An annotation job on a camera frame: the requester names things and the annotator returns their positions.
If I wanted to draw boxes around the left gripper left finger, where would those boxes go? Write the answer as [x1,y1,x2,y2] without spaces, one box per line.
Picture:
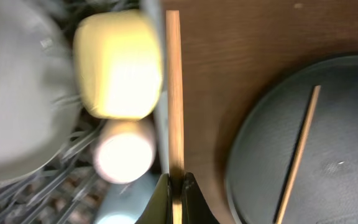
[136,174,172,224]

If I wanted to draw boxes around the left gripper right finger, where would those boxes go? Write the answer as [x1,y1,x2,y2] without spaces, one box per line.
[181,172,219,224]

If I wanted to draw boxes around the blue plastic cup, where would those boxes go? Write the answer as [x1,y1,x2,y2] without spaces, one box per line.
[93,172,158,224]

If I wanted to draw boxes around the wooden chopstick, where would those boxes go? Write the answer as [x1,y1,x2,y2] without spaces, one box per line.
[166,10,185,224]
[275,85,321,224]

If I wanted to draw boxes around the pink plastic cup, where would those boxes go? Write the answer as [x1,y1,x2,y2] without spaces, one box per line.
[93,119,156,184]

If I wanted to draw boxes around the yellow bowl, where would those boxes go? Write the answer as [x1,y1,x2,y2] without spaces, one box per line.
[73,9,163,119]

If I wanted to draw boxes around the grey round plate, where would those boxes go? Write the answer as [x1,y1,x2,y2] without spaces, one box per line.
[0,1,81,187]

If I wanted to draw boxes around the grey dishwasher rack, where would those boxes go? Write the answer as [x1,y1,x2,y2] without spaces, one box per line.
[0,1,162,223]

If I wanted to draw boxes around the round black tray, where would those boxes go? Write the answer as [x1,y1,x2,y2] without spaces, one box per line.
[225,54,358,223]

